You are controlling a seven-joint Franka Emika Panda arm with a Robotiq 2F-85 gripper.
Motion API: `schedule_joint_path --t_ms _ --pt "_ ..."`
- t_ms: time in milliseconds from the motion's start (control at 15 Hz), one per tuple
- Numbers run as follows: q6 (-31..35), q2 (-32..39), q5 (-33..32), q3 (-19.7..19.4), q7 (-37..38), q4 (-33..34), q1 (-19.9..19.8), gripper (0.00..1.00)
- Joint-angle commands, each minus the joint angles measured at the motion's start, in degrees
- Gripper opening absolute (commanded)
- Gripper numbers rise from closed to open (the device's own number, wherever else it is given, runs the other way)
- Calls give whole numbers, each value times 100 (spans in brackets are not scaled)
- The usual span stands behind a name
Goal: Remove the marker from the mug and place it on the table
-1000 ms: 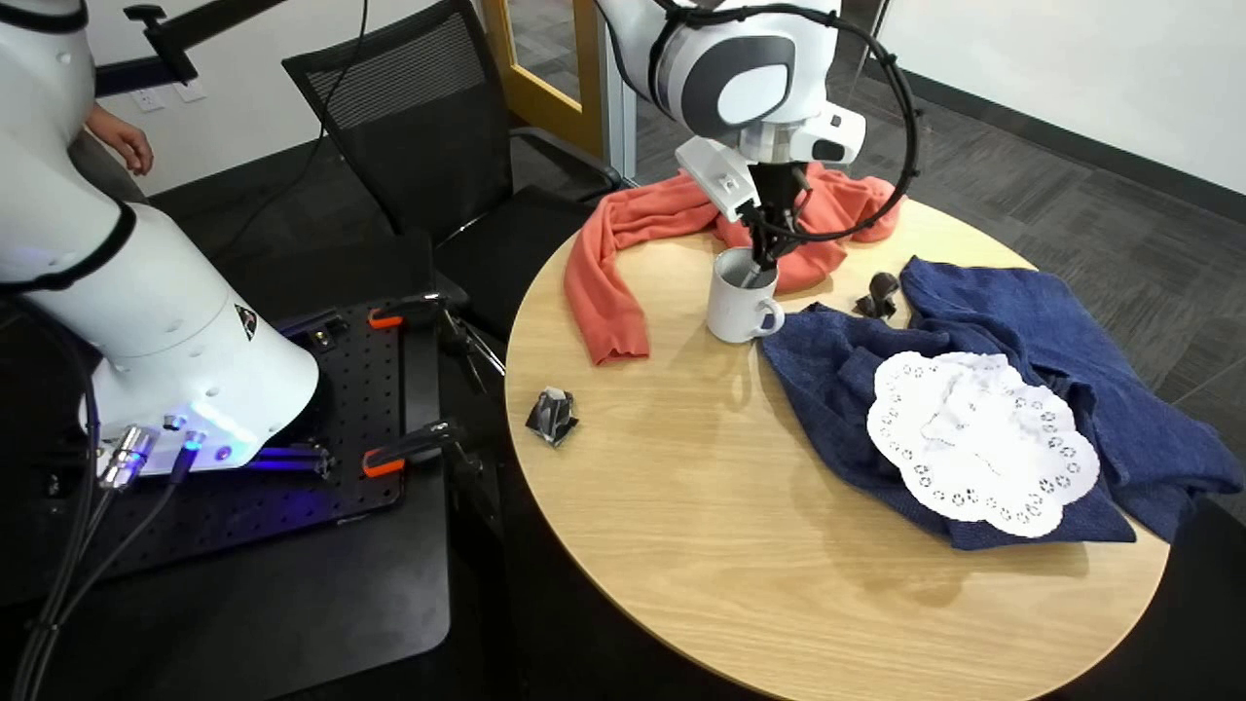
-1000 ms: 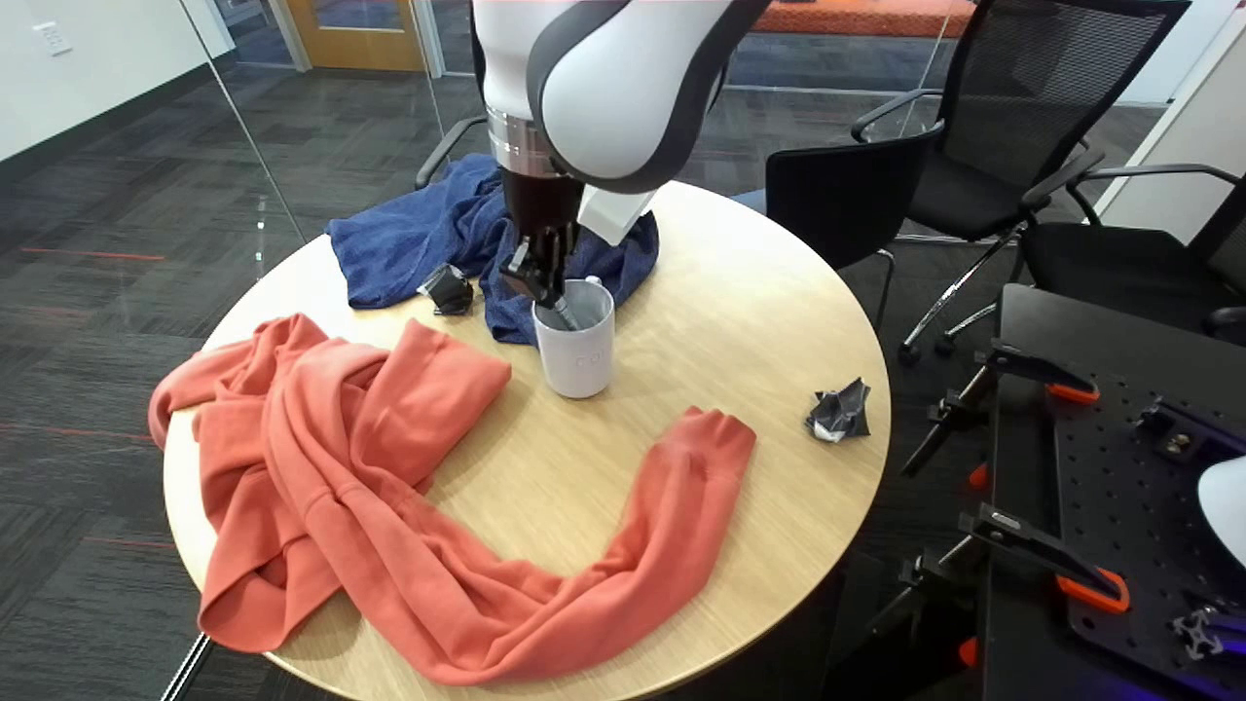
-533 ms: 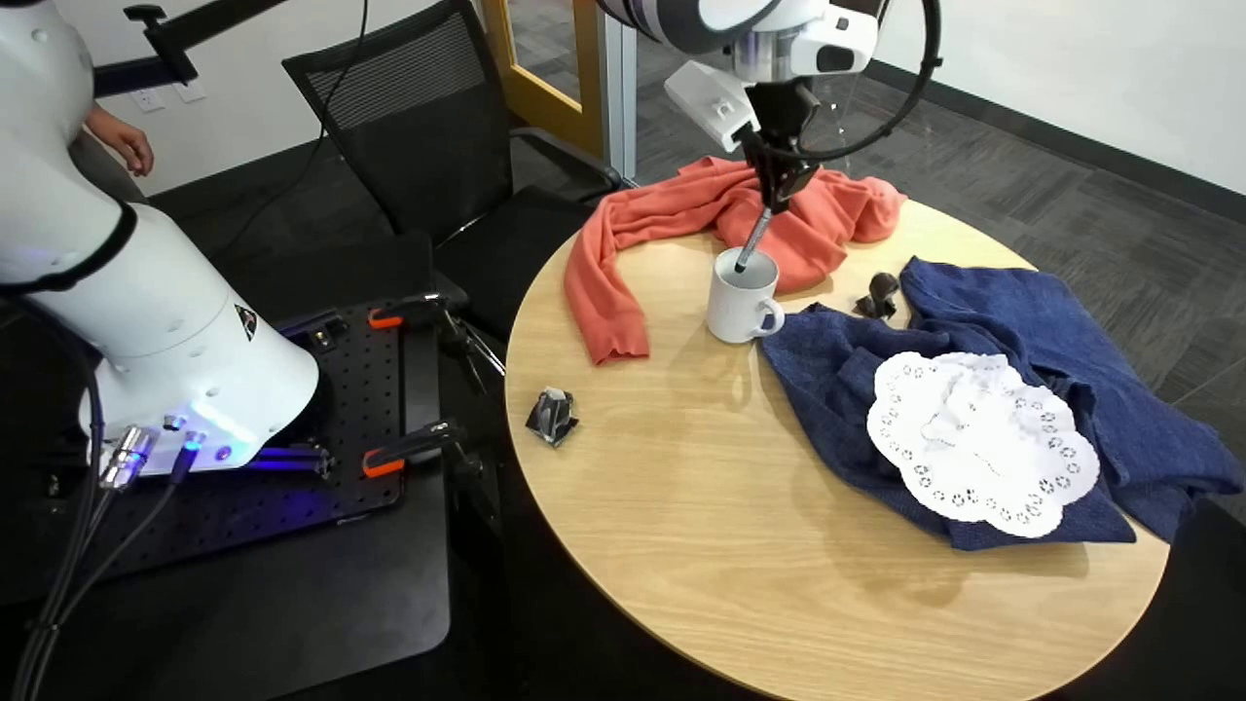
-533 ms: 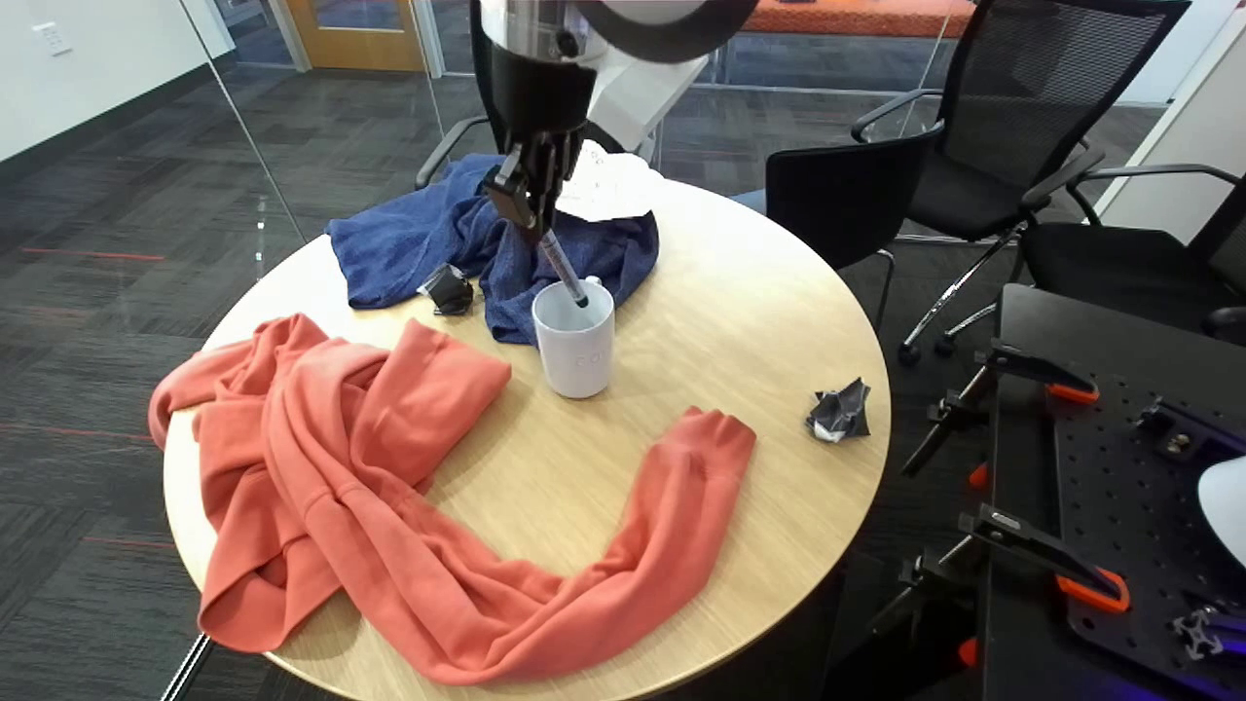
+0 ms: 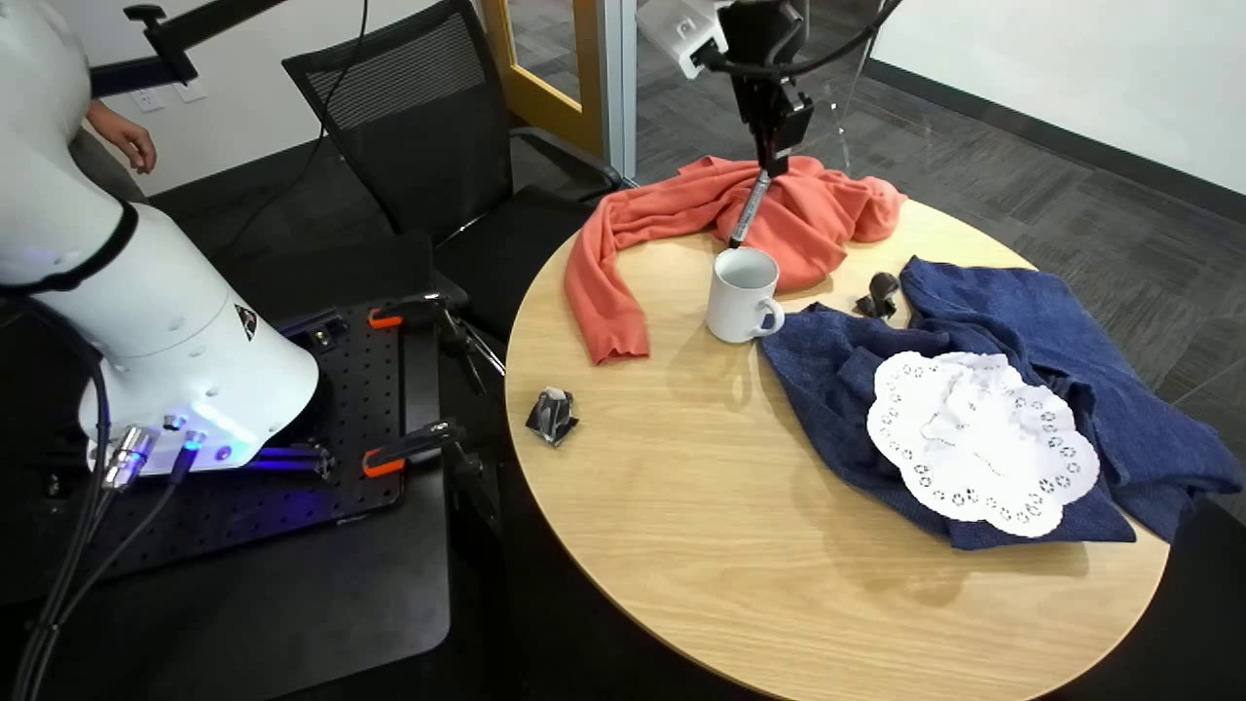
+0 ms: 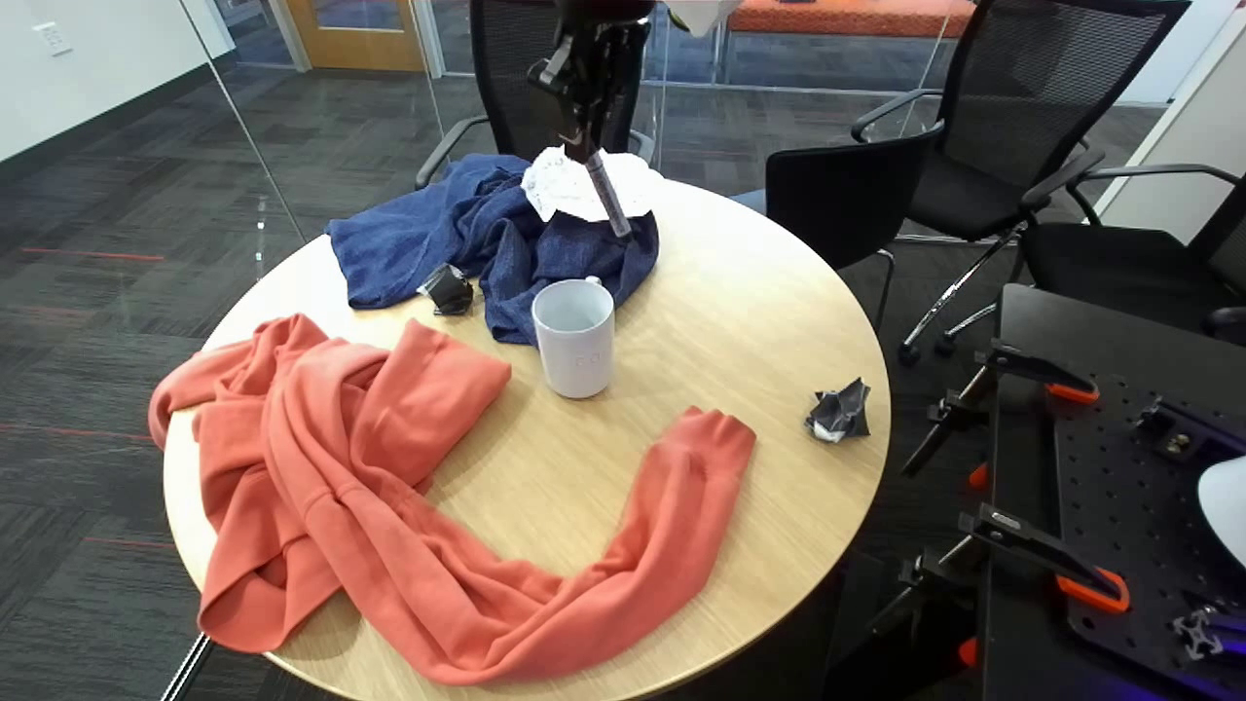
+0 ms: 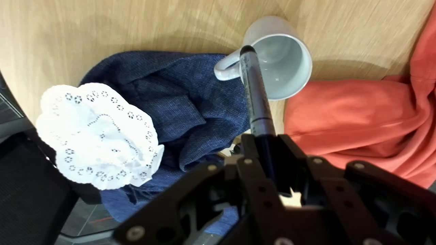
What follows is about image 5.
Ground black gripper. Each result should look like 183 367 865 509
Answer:
717 0 817 181

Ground black marker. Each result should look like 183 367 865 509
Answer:
726 168 780 255

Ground white ceramic mug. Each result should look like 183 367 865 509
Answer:
703 245 788 349

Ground bystander bare hand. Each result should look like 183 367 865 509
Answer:
85 99 165 181

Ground orange cloth garment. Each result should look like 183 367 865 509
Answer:
561 154 908 369

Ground small dark round object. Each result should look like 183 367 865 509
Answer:
853 268 905 323

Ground black binder clip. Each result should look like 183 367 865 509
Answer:
523 387 584 451

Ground white paper doily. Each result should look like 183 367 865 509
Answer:
865 349 1104 541

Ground black mesh office chair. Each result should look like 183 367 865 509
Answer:
282 0 632 345

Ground black clamp orange tips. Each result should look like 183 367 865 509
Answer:
368 286 472 330
360 417 469 484

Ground navy blue cloth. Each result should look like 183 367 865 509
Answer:
754 255 1246 555

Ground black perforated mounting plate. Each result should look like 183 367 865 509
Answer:
252 303 452 526

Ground black robot cart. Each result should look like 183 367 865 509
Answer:
0 291 461 701

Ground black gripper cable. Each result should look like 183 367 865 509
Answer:
696 0 908 82

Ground wooden door frame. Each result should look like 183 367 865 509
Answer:
479 0 612 162

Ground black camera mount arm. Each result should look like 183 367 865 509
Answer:
89 0 286 103

